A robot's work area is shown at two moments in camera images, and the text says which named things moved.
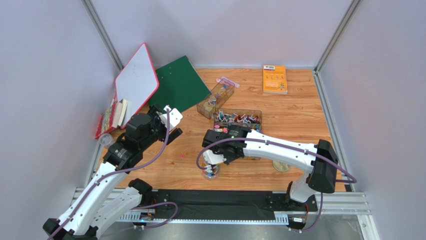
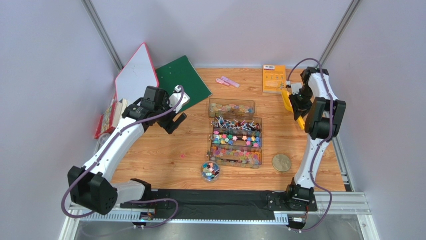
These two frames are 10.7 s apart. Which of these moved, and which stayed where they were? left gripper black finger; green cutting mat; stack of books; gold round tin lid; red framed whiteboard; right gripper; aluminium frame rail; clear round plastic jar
Moved: right gripper; left gripper black finger
Stayed: aluminium frame rail; red framed whiteboard; green cutting mat; stack of books; gold round tin lid; clear round plastic jar
